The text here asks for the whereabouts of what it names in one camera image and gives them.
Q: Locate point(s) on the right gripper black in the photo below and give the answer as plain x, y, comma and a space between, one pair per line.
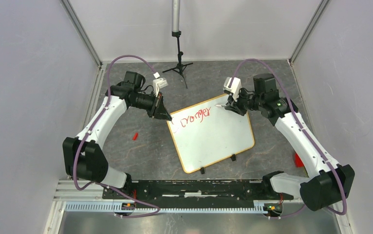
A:
235, 106

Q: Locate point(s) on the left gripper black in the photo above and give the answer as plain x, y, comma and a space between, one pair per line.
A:
162, 113

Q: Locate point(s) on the whiteboard with yellow edge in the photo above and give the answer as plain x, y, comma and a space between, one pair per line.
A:
204, 134

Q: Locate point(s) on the red object behind right arm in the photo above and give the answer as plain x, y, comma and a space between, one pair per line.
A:
297, 161

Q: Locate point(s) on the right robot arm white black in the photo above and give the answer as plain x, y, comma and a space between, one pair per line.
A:
328, 183

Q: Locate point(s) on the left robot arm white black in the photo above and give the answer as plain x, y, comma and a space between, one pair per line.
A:
83, 155

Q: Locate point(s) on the black tripod stand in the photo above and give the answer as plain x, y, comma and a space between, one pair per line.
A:
176, 33

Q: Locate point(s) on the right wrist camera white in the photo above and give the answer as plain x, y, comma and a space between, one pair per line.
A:
232, 87

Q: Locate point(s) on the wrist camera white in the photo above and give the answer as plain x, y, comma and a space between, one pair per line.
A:
232, 87
158, 83

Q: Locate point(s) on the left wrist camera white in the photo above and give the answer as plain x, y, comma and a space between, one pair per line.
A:
158, 83

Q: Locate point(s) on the right aluminium frame post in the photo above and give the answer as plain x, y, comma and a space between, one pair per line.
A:
308, 30

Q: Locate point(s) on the aluminium frame post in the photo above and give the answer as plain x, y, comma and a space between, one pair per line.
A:
81, 31
308, 30

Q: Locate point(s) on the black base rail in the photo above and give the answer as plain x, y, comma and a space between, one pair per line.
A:
207, 193

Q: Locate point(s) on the white cable duct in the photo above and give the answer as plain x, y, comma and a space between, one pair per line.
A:
118, 207

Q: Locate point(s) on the left aluminium frame post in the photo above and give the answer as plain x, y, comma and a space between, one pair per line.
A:
81, 31

